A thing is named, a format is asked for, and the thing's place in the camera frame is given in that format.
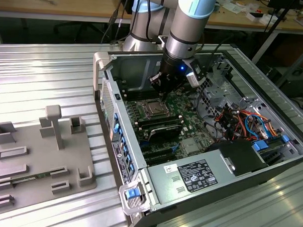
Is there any silver topped CPU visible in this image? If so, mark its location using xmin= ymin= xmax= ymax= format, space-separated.
xmin=145 ymin=102 xmax=165 ymax=115

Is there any green motherboard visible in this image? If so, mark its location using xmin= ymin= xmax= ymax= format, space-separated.
xmin=119 ymin=82 xmax=217 ymax=168

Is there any grey parts rack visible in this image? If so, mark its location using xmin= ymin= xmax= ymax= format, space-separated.
xmin=0 ymin=102 xmax=101 ymax=221

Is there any black graphics card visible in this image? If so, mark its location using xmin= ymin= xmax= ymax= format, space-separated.
xmin=148 ymin=124 xmax=184 ymax=145

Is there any small white box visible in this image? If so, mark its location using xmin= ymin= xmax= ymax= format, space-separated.
xmin=246 ymin=11 xmax=269 ymax=23

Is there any orange wire bundle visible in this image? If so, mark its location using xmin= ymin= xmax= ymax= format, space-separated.
xmin=236 ymin=110 xmax=284 ymax=136

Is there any black floor box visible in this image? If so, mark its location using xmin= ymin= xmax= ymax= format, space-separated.
xmin=279 ymin=69 xmax=303 ymax=100

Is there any silver drive cage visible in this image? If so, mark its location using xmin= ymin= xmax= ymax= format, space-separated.
xmin=198 ymin=54 xmax=246 ymax=117

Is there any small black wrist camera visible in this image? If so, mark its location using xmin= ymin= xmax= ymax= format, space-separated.
xmin=148 ymin=73 xmax=162 ymax=89

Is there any blue disk carrier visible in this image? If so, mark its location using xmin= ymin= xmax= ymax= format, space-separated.
xmin=251 ymin=134 xmax=291 ymax=166

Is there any grey open PC case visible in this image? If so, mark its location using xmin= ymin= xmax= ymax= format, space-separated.
xmin=87 ymin=43 xmax=303 ymax=227

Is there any CPU socket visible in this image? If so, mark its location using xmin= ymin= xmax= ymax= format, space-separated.
xmin=136 ymin=97 xmax=173 ymax=119

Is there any silver power supply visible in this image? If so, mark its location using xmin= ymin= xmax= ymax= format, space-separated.
xmin=145 ymin=137 xmax=271 ymax=210

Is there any black robot control cable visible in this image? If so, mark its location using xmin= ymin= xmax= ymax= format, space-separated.
xmin=101 ymin=0 xmax=128 ymax=46

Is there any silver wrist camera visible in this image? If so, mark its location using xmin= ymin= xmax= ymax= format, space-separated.
xmin=182 ymin=59 xmax=208 ymax=89

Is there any wooden desk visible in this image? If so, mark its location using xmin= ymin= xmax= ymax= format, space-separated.
xmin=0 ymin=0 xmax=303 ymax=34

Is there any green RAM stick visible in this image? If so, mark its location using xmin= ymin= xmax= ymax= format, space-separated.
xmin=139 ymin=114 xmax=183 ymax=131
xmin=11 ymin=170 xmax=52 ymax=185

